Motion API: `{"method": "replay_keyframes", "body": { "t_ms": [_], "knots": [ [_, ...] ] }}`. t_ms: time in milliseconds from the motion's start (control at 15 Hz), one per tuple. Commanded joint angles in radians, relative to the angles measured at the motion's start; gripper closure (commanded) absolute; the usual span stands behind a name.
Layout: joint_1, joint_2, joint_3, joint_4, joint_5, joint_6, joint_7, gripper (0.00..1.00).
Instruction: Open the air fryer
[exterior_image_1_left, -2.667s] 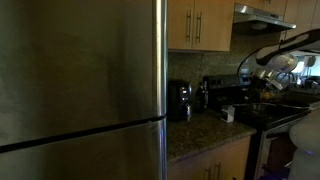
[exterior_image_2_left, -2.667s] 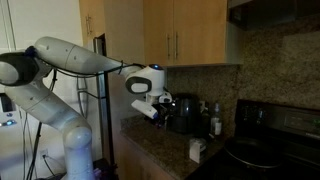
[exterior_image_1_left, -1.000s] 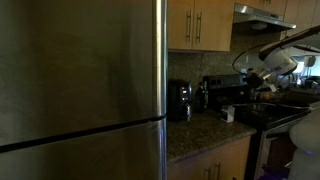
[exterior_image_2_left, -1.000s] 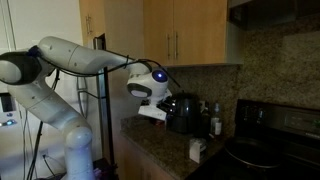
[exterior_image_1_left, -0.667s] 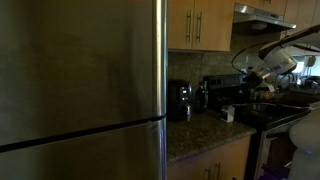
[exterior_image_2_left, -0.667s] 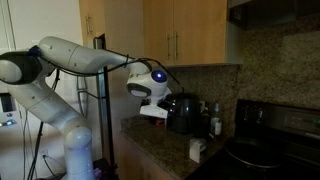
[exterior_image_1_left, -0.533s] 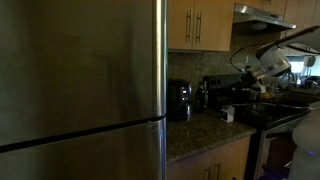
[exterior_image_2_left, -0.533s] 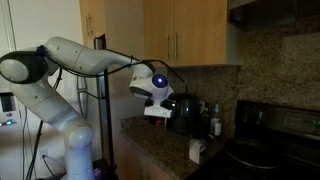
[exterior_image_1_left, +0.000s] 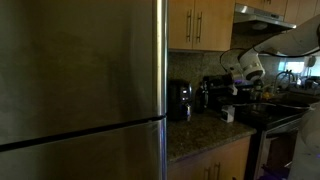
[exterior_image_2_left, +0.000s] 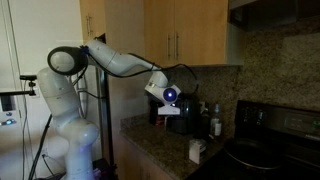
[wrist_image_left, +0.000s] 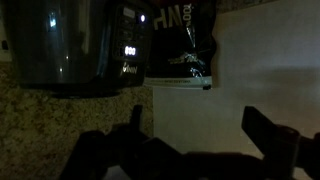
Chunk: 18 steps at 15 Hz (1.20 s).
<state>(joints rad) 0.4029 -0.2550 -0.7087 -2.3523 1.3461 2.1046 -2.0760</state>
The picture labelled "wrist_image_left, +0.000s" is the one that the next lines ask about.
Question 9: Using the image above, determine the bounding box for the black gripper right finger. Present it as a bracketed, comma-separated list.
[241, 105, 320, 180]

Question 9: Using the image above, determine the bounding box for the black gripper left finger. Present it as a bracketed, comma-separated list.
[59, 104, 183, 180]

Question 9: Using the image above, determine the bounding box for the black protein powder bag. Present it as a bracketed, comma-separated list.
[144, 0, 218, 90]

